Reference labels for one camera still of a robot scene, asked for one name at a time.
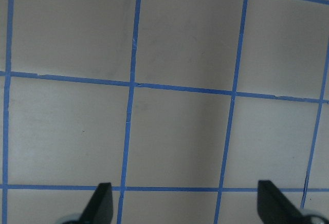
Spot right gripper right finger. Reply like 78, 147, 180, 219
257, 180, 307, 224

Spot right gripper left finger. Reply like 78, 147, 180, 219
78, 182, 114, 224

